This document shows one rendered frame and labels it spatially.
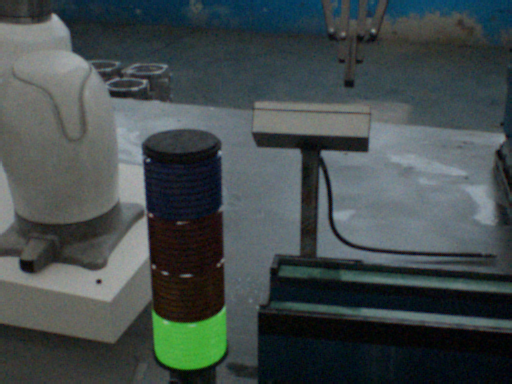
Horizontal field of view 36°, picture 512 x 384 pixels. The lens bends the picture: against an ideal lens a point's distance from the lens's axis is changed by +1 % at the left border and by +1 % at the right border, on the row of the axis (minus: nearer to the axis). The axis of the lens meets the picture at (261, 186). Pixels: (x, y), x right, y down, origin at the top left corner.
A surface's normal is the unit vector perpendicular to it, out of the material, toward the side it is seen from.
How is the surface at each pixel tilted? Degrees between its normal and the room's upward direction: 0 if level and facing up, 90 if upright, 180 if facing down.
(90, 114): 79
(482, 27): 90
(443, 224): 0
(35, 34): 56
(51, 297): 90
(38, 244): 11
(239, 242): 0
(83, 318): 90
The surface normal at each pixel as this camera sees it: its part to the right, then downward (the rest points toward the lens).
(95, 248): 0.17, -0.76
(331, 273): 0.00, -0.92
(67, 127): 0.43, 0.17
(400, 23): -0.30, 0.37
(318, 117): -0.12, -0.25
